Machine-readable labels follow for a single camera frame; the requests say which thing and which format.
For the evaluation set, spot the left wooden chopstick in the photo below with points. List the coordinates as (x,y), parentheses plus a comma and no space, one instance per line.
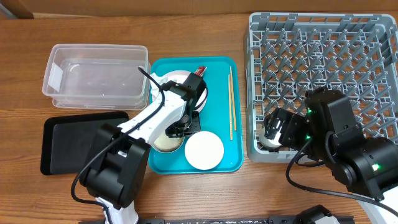
(230,109)

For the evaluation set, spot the white paper cup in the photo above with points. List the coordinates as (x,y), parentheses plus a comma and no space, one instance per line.
(269,143)

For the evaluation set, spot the white pink bowl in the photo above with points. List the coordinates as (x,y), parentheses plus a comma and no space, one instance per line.
(204,150)

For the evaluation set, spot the wooden chopstick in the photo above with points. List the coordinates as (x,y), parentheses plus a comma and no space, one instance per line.
(230,109)
(232,98)

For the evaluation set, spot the grey bowl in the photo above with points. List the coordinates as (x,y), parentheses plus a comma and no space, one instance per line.
(166,144)

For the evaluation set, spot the clear plastic bin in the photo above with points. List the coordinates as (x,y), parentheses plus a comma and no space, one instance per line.
(97,76)

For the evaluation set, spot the teal plastic tray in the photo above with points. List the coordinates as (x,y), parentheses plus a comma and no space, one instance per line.
(215,114)

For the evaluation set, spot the grey dish rack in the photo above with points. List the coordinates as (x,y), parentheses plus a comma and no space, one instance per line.
(287,54)

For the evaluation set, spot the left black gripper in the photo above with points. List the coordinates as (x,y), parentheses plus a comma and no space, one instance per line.
(174,130)

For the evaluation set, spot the white round plate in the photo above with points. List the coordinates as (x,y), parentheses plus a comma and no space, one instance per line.
(178,76)

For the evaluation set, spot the red snack wrapper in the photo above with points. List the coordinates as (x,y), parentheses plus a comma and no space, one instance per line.
(200,71)

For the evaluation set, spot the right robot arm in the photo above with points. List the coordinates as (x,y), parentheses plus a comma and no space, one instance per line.
(330,135)

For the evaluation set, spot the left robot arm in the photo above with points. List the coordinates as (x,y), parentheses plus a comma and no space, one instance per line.
(115,166)

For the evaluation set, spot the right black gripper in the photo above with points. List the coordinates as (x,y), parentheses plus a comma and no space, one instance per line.
(291,121)

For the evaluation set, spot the black tray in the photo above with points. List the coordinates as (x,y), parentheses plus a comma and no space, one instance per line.
(66,140)

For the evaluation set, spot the crumpled white napkin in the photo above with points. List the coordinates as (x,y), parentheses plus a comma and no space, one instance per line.
(156,83)

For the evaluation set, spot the right wooden chopstick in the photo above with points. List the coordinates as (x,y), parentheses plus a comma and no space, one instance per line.
(232,98)

